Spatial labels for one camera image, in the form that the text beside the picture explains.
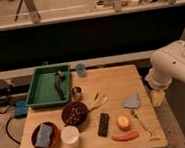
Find dark tool in tray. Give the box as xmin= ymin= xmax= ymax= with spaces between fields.
xmin=54 ymin=70 xmax=66 ymax=100

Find blue plastic cup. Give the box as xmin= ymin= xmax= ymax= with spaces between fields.
xmin=75 ymin=64 xmax=87 ymax=77

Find green plastic tray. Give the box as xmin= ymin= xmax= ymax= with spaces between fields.
xmin=26 ymin=64 xmax=71 ymax=109

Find blue power box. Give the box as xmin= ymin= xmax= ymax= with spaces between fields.
xmin=14 ymin=100 xmax=28 ymax=118

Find yellow round fruit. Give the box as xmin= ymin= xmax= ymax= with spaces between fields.
xmin=116 ymin=115 xmax=131 ymax=130

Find blue grey cloth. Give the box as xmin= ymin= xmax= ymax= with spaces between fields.
xmin=123 ymin=94 xmax=142 ymax=109

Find white round cup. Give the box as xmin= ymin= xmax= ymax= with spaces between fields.
xmin=61 ymin=125 xmax=80 ymax=146

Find blue sponge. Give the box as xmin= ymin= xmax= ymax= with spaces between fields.
xmin=35 ymin=123 xmax=53 ymax=148

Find small metal cup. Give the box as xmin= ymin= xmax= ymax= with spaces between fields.
xmin=71 ymin=86 xmax=82 ymax=101

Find metal fork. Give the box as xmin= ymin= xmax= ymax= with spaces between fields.
xmin=130 ymin=109 xmax=152 ymax=137

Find dark bowl with food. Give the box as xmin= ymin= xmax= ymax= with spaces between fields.
xmin=61 ymin=101 xmax=88 ymax=127

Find black eraser block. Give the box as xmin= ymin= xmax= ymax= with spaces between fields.
xmin=98 ymin=113 xmax=109 ymax=137

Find black cable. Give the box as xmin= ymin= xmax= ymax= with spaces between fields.
xmin=0 ymin=84 xmax=22 ymax=147

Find brown bowl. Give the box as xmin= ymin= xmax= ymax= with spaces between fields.
xmin=31 ymin=122 xmax=60 ymax=148

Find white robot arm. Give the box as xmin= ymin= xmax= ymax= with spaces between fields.
xmin=145 ymin=40 xmax=185 ymax=91

